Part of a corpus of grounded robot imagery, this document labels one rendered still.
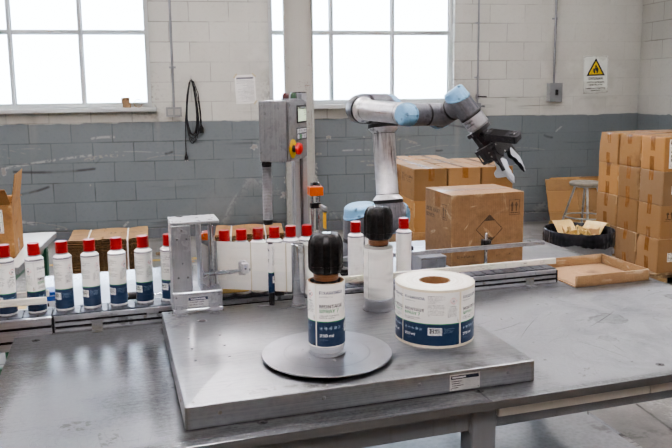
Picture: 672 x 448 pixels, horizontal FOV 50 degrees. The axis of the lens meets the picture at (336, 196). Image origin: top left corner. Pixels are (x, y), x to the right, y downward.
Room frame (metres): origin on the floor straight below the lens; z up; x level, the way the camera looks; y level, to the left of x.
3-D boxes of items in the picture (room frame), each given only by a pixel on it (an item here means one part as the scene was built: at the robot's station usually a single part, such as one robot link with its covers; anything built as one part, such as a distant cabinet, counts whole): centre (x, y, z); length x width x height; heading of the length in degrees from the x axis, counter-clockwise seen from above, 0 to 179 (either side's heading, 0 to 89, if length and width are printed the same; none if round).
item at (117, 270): (2.09, 0.65, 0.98); 0.05 x 0.05 x 0.20
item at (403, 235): (2.36, -0.22, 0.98); 0.05 x 0.05 x 0.20
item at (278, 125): (2.32, 0.16, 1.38); 0.17 x 0.10 x 0.19; 162
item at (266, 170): (2.32, 0.22, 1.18); 0.04 x 0.04 x 0.21
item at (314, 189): (2.32, 0.06, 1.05); 0.10 x 0.04 x 0.33; 17
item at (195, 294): (2.06, 0.41, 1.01); 0.14 x 0.13 x 0.26; 107
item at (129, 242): (6.06, 1.92, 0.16); 0.65 x 0.54 x 0.32; 104
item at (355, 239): (2.30, -0.06, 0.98); 0.05 x 0.05 x 0.20
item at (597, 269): (2.57, -0.92, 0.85); 0.30 x 0.26 x 0.04; 107
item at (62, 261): (2.04, 0.79, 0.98); 0.05 x 0.05 x 0.20
